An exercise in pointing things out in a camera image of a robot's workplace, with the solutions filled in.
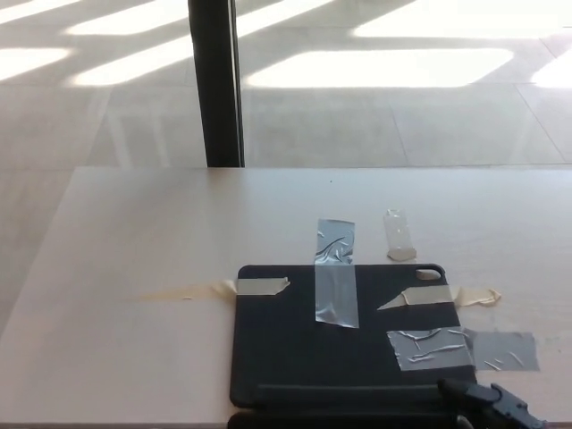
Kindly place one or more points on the beige masking tape crumpled strip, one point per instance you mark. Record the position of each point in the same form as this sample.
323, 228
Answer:
431, 295

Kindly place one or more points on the black folding tablet cover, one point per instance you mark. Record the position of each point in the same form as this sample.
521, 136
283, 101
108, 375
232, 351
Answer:
277, 348

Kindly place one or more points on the grey duct tape wide strip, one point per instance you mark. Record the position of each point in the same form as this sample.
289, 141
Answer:
500, 348

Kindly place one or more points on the black window frame post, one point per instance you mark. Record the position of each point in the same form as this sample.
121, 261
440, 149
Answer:
215, 89

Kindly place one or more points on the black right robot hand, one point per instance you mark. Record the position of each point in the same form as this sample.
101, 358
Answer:
491, 409

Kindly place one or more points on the clear tape strip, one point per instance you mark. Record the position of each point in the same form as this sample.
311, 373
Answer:
397, 234

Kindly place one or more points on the beige masking tape long strip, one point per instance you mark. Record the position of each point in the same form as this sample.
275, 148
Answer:
261, 286

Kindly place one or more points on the grey duct tape long strip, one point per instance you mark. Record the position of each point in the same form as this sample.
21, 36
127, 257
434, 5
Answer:
336, 277

